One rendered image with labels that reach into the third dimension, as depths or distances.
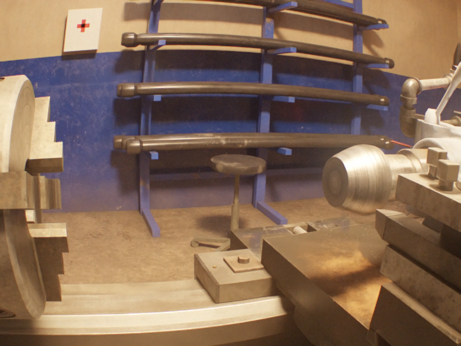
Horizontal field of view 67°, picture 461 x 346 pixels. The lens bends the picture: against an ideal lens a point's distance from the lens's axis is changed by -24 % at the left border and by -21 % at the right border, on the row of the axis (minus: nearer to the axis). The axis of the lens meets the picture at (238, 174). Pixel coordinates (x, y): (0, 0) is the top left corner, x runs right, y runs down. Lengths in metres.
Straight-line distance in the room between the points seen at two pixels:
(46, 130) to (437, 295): 0.42
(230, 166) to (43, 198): 2.26
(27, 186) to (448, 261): 0.33
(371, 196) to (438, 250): 0.17
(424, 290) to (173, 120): 3.26
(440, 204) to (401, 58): 4.42
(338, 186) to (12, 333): 0.52
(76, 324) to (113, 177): 2.94
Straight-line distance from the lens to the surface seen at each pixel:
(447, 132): 0.69
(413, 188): 0.37
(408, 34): 4.86
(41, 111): 0.48
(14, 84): 0.36
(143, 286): 0.77
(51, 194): 0.36
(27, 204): 0.29
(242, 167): 2.54
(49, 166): 0.44
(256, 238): 0.89
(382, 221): 0.41
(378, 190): 0.50
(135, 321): 0.65
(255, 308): 0.70
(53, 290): 0.48
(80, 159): 3.48
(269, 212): 3.56
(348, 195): 0.49
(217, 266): 0.76
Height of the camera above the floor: 1.22
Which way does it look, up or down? 15 degrees down
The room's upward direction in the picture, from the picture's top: 3 degrees clockwise
